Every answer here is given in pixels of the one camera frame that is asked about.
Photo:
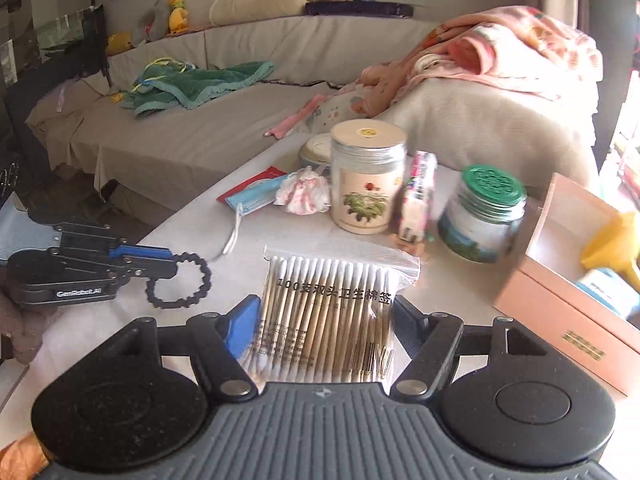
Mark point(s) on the green blanket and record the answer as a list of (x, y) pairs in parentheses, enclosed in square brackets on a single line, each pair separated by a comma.
[(200, 85)]

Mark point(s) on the red packet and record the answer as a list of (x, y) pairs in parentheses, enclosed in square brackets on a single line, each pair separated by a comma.
[(260, 176)]

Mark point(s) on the blue and white tub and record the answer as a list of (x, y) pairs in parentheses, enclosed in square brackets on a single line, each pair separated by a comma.
[(602, 287)]

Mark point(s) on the glass jar with green lid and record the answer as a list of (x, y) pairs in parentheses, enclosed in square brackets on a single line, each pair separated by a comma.
[(475, 230)]

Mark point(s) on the black framed glass cabinet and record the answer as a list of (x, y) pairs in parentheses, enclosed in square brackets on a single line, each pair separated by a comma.
[(55, 25)]

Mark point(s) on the pink cloth strip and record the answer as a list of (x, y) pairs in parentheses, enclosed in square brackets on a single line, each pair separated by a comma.
[(295, 117)]

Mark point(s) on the grey plush toy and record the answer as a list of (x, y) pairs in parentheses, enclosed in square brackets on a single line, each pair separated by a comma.
[(152, 22)]

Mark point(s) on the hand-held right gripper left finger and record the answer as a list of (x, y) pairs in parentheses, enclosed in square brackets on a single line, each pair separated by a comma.
[(242, 327)]

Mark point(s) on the white round container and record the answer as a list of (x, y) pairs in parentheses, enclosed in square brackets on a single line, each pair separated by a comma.
[(315, 150)]

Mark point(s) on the beige sofa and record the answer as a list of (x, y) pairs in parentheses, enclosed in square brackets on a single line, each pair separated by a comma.
[(200, 125)]

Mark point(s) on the floral patterned pillow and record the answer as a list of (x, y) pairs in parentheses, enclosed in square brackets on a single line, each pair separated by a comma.
[(340, 107)]

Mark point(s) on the blue face mask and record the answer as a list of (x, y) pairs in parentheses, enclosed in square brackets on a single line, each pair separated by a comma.
[(250, 197)]

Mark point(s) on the yellow funnel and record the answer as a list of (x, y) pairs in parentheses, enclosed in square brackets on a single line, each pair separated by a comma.
[(615, 245)]

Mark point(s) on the tall jar with flower label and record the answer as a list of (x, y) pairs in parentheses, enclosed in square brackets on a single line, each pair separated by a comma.
[(367, 195)]

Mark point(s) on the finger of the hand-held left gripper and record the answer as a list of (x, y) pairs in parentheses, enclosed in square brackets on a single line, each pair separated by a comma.
[(155, 269), (140, 252)]

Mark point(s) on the colourful patterned packet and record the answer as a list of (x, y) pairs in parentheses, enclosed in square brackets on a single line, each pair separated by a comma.
[(417, 195)]

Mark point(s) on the white tablecloth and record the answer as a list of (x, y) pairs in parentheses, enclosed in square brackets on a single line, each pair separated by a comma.
[(210, 230)]

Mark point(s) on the pink printed blanket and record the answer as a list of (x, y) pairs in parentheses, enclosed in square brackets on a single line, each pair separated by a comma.
[(500, 50)]

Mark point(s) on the pink cardboard box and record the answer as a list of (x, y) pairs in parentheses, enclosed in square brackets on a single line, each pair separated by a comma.
[(550, 305)]

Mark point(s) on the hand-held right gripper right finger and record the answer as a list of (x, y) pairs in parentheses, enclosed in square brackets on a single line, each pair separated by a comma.
[(410, 327)]

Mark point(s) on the small yellow plush toy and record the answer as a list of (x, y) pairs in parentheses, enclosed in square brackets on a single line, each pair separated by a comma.
[(120, 42)]

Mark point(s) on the pink and white scrunchie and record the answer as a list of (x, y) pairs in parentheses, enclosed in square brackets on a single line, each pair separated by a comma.
[(302, 195)]

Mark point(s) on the bag of cotton swabs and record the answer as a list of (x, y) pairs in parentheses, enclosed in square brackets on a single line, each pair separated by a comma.
[(325, 310)]

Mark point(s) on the yellow duck plush toy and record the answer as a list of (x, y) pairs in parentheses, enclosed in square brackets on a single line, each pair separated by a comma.
[(178, 10)]

